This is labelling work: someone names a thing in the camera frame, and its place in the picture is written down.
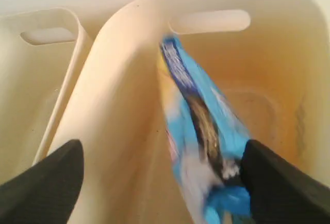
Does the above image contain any blue instant noodle bag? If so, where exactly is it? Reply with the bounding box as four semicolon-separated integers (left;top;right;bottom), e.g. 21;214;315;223
159;35;251;223

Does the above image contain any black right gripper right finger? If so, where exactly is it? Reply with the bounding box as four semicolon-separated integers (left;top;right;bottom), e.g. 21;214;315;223
241;140;329;223

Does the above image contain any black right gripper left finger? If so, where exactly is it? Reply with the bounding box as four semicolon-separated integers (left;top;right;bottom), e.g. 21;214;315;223
1;139;84;223

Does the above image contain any cream bin circle mark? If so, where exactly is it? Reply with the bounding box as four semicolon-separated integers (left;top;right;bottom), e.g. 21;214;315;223
51;0;329;223

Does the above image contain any cream bin square mark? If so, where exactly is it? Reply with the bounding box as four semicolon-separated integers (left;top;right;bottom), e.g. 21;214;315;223
1;8;92;182

